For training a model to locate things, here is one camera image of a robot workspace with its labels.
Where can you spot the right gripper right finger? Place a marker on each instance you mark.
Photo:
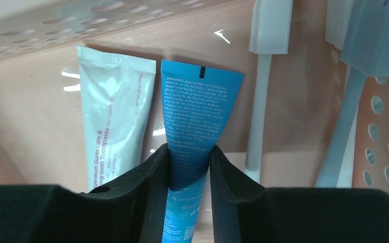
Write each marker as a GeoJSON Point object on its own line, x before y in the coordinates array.
{"type": "Point", "coordinates": [245, 211]}

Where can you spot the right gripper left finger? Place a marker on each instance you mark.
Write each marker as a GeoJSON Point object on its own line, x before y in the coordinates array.
{"type": "Point", "coordinates": [129, 208]}

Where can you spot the white red-capped toothpaste tube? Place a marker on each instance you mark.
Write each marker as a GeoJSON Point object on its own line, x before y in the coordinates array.
{"type": "Point", "coordinates": [116, 96]}

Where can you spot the blue toothpaste tube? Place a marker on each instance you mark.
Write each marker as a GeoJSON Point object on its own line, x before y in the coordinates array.
{"type": "Point", "coordinates": [197, 103]}

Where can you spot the pink perforated plastic basket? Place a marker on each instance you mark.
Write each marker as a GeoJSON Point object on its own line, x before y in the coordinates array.
{"type": "Point", "coordinates": [41, 122]}

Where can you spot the white pink toothbrush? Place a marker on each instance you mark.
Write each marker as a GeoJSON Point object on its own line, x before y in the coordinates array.
{"type": "Point", "coordinates": [269, 35]}

